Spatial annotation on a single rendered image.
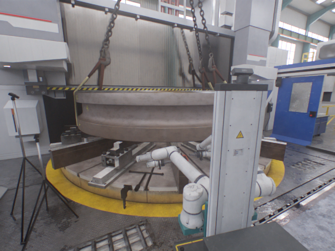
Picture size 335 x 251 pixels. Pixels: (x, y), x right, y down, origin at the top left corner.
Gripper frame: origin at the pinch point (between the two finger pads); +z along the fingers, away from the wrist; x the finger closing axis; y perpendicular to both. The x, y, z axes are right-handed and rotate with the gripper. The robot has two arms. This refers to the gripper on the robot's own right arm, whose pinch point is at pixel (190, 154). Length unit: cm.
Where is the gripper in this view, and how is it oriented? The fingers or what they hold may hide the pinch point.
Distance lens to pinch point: 235.3
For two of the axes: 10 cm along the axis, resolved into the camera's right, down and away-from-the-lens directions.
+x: 0.9, 2.0, -9.8
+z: -10.0, 0.2, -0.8
